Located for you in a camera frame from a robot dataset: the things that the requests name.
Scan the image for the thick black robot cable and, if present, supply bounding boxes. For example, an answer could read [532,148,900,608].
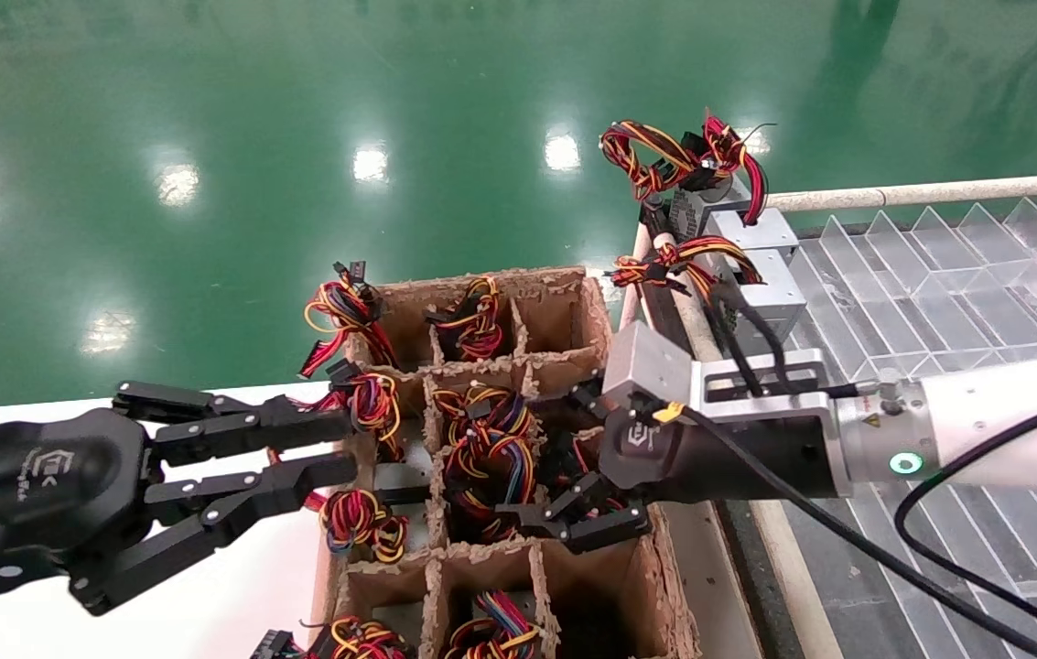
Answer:
[655,392,1037,659]

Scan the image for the grey power supply with wires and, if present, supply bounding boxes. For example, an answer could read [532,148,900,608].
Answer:
[608,236,809,360]
[443,590,542,659]
[699,110,801,275]
[440,426,542,546]
[600,117,729,241]
[251,615,414,659]

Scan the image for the clear acrylic divided tray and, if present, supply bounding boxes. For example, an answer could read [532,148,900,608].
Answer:
[747,195,1037,659]

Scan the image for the white rack leg pipe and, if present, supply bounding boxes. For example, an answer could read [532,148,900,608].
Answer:
[617,224,656,332]

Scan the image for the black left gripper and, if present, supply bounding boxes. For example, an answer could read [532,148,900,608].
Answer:
[0,381,360,616]

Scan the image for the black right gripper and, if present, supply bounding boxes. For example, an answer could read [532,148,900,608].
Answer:
[495,376,841,556]

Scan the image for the thin black camera cable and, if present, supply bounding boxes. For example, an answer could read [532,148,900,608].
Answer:
[708,286,862,399]

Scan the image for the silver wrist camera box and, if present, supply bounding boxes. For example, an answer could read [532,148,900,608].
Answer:
[603,320,828,410]

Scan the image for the brown cardboard divided box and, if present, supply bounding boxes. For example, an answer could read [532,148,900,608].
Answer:
[312,267,702,659]

